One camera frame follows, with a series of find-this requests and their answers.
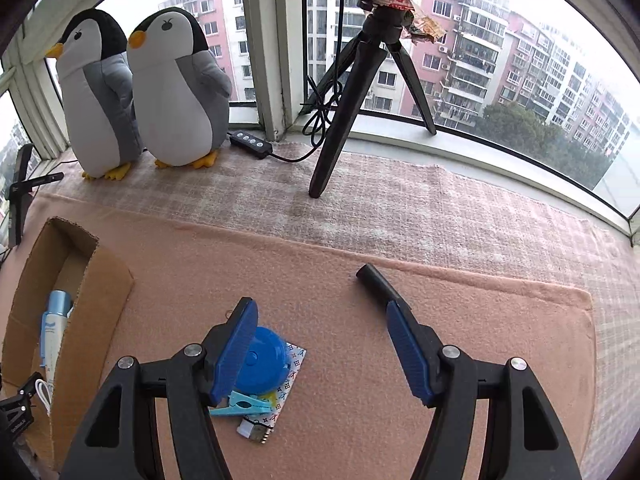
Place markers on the white window frame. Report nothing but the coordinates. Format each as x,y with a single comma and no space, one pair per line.
270,60

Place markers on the black inline light controller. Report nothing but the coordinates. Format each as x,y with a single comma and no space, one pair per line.
250,144

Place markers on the pink blanket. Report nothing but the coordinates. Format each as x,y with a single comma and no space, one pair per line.
325,310

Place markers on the plaid blanket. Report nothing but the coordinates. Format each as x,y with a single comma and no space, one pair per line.
425,200

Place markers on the cardboard box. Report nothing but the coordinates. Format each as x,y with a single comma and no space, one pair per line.
95,300

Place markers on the black tube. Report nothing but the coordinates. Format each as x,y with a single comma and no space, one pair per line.
372,280

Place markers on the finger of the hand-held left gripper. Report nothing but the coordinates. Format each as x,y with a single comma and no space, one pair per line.
25,391

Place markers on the white sunscreen bottle blue cap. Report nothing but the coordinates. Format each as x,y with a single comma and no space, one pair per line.
55,325

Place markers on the small penguin plush toy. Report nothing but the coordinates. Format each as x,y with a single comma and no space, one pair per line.
175,90

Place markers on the small white audio adapter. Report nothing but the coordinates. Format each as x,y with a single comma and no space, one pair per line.
255,431

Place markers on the black tripod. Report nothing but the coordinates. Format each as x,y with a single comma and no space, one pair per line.
335,140

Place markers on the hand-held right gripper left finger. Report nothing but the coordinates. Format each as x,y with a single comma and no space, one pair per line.
235,350

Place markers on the round blue tape measure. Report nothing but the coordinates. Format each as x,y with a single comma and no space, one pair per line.
265,360

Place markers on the white patterned packet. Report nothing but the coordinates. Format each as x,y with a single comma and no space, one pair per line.
294,372

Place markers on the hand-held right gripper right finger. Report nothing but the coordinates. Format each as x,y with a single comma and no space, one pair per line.
407,355

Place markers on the large penguin plush toy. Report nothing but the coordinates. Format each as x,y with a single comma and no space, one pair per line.
90,90

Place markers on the teal clothespin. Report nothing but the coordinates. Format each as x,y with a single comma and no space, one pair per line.
240,402

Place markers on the black folding stand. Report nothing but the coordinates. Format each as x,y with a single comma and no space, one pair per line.
20,195

